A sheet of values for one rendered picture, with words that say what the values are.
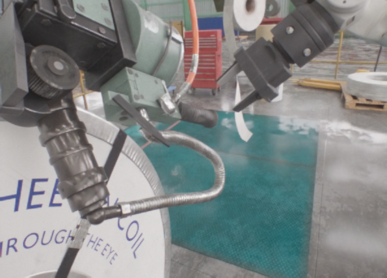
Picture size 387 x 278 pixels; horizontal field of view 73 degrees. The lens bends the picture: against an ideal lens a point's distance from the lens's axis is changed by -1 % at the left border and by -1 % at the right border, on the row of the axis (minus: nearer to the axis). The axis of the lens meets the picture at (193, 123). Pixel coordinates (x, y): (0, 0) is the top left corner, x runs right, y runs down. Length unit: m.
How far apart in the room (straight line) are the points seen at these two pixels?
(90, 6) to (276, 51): 0.30
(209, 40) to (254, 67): 4.83
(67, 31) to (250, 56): 0.31
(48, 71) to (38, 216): 0.30
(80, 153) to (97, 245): 0.37
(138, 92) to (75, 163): 0.13
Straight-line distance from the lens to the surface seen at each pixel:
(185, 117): 0.50
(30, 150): 0.51
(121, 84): 0.40
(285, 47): 0.48
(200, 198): 0.48
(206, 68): 5.26
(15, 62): 0.32
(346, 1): 0.47
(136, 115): 0.35
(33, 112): 0.37
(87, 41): 0.40
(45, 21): 0.37
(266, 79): 0.49
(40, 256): 0.60
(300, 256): 1.99
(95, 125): 0.59
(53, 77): 0.34
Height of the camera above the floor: 1.41
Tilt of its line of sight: 21 degrees down
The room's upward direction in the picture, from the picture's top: 3 degrees counter-clockwise
